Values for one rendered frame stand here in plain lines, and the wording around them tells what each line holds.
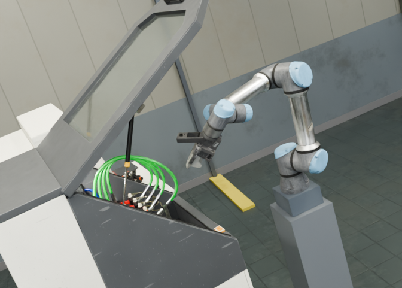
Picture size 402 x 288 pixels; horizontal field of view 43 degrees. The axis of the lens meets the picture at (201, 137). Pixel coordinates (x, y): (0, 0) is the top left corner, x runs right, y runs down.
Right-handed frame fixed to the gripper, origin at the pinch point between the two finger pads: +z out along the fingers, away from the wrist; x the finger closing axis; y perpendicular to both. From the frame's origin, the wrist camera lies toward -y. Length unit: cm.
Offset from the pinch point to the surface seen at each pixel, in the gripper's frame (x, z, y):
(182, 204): 26, 46, 14
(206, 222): 3.6, 30.1, 22.9
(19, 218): -47, 14, -52
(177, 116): 239, 136, 19
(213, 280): -27, 31, 30
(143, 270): -37.1, 28.5, -1.8
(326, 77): 311, 65, 150
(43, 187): -33, 10, -50
